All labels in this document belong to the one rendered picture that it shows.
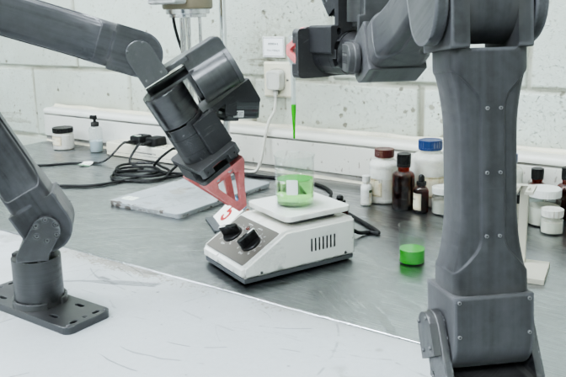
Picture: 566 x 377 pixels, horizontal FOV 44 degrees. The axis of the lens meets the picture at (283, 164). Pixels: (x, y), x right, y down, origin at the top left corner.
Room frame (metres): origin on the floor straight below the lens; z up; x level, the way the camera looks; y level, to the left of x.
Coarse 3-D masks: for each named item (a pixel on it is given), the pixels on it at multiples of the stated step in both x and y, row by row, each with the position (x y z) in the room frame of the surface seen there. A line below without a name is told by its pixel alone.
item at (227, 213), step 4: (224, 208) 1.26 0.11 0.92; (228, 208) 1.25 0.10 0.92; (232, 208) 1.23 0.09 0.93; (220, 212) 1.26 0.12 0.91; (224, 212) 1.24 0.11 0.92; (228, 212) 1.23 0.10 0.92; (232, 212) 1.22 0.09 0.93; (236, 212) 1.21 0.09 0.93; (220, 216) 1.24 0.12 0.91; (224, 216) 1.23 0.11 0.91; (228, 216) 1.21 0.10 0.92; (232, 216) 1.20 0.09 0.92; (224, 220) 1.21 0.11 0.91; (228, 220) 1.20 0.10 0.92; (224, 224) 1.20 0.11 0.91
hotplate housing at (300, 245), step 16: (272, 224) 1.00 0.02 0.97; (288, 224) 0.99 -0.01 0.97; (304, 224) 0.99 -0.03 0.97; (320, 224) 1.00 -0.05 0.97; (336, 224) 1.01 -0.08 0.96; (352, 224) 1.02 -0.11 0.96; (272, 240) 0.95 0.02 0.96; (288, 240) 0.96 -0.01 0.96; (304, 240) 0.98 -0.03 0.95; (320, 240) 0.99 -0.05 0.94; (336, 240) 1.01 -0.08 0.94; (352, 240) 1.02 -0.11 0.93; (208, 256) 1.01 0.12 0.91; (224, 256) 0.98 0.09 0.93; (256, 256) 0.94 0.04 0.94; (272, 256) 0.95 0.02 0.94; (288, 256) 0.96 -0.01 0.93; (304, 256) 0.98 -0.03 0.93; (320, 256) 0.99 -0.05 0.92; (336, 256) 1.01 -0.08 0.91; (352, 256) 1.03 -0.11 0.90; (240, 272) 0.93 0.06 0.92; (256, 272) 0.93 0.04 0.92; (272, 272) 0.95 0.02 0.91; (288, 272) 0.96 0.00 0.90
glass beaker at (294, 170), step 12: (276, 156) 1.05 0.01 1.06; (288, 156) 1.06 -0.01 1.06; (300, 156) 1.06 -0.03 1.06; (312, 156) 1.04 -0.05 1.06; (276, 168) 1.02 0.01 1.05; (288, 168) 1.01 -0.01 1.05; (300, 168) 1.01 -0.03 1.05; (312, 168) 1.02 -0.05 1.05; (276, 180) 1.02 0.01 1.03; (288, 180) 1.01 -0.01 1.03; (300, 180) 1.01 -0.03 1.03; (312, 180) 1.02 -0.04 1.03; (276, 192) 1.02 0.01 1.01; (288, 192) 1.01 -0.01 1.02; (300, 192) 1.01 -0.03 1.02; (312, 192) 1.02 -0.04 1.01; (276, 204) 1.02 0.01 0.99; (288, 204) 1.01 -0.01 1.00; (300, 204) 1.01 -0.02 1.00; (312, 204) 1.02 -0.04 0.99
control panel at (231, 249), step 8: (240, 216) 1.06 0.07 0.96; (240, 224) 1.04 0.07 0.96; (248, 224) 1.02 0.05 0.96; (256, 224) 1.01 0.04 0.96; (264, 232) 0.98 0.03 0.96; (272, 232) 0.97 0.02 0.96; (216, 240) 1.02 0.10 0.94; (232, 240) 1.00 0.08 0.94; (264, 240) 0.96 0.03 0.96; (216, 248) 1.00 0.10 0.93; (224, 248) 0.99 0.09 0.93; (232, 248) 0.98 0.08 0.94; (240, 248) 0.97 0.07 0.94; (256, 248) 0.95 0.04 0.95; (232, 256) 0.96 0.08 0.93; (240, 256) 0.95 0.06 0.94; (248, 256) 0.94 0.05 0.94; (240, 264) 0.93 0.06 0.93
